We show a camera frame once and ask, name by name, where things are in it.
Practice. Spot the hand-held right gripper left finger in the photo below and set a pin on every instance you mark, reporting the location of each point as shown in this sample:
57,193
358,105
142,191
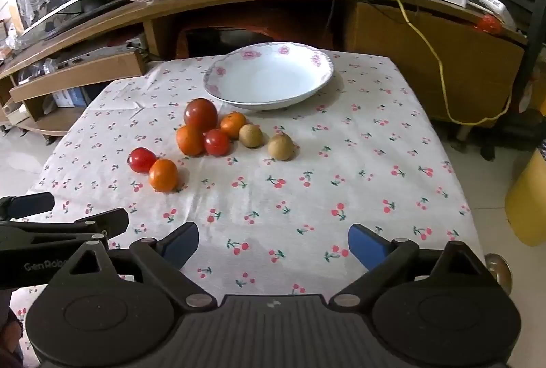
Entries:
184,243

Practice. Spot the cherry print tablecloth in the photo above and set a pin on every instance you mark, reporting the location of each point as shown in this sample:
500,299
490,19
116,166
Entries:
298,184

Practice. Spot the red round object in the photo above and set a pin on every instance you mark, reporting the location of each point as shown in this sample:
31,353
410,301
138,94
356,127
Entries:
488,25

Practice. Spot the wooden cabinet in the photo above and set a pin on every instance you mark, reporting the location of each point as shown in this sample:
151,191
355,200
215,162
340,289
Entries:
396,52

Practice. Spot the yellow bin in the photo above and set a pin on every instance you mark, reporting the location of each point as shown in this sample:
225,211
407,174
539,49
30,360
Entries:
528,201

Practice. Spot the large dark red tomato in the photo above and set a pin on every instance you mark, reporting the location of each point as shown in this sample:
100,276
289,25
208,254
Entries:
200,114

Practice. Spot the silver set-top box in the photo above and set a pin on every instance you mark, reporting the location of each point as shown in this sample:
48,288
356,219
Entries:
102,52

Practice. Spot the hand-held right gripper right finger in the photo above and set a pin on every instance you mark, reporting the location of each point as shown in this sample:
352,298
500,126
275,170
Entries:
366,247

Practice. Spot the black metal rack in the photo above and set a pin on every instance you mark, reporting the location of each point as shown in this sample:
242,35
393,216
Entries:
535,52

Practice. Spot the round metal knob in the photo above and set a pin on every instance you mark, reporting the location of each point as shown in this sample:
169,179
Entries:
498,270

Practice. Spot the blue white box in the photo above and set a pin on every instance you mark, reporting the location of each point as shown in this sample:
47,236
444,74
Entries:
71,98

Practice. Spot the white floral plate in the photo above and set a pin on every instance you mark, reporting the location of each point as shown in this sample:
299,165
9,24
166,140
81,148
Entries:
268,73

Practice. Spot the oval red tomato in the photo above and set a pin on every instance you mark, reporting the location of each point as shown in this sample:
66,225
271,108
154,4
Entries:
141,159

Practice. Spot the brown kiwi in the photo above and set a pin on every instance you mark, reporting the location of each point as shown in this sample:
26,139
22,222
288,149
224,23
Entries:
250,136
280,147

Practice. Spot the small orange mandarin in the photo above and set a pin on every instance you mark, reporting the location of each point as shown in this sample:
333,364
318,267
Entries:
190,140
163,176
233,124

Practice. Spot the small round red tomato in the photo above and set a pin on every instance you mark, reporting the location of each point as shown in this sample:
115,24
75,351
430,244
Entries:
216,142

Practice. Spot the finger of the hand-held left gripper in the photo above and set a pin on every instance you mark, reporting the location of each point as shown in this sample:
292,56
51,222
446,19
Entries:
30,204
108,223

